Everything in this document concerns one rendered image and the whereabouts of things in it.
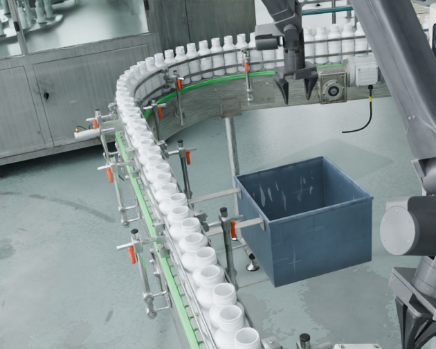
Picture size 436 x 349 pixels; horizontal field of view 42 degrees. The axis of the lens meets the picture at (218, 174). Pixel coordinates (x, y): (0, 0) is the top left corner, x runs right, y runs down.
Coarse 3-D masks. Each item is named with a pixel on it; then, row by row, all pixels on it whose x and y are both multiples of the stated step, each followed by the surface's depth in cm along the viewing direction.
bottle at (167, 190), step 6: (162, 186) 130; (168, 186) 132; (174, 186) 131; (162, 192) 129; (168, 192) 129; (174, 192) 129; (168, 198) 129; (162, 204) 131; (168, 204) 130; (162, 210) 130; (168, 210) 129; (168, 228) 132; (168, 240) 134
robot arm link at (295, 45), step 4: (300, 32) 147; (300, 36) 147; (280, 40) 152; (284, 40) 148; (296, 40) 147; (300, 40) 148; (304, 40) 149; (280, 44) 151; (284, 44) 149; (288, 44) 148; (292, 44) 148; (296, 44) 148; (300, 44) 148; (304, 44) 149; (288, 48) 149; (292, 48) 148; (296, 48) 148
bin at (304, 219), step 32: (320, 160) 185; (224, 192) 175; (256, 192) 183; (288, 192) 187; (320, 192) 190; (352, 192) 169; (256, 224) 166; (288, 224) 154; (320, 224) 157; (352, 224) 161; (256, 256) 175; (288, 256) 159; (320, 256) 162; (352, 256) 165
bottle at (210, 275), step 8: (200, 272) 99; (208, 272) 101; (216, 272) 101; (200, 280) 100; (208, 280) 98; (216, 280) 98; (200, 288) 101; (208, 288) 98; (200, 296) 100; (208, 296) 99; (200, 304) 100; (208, 304) 98; (208, 312) 99; (208, 320) 100; (208, 344) 103
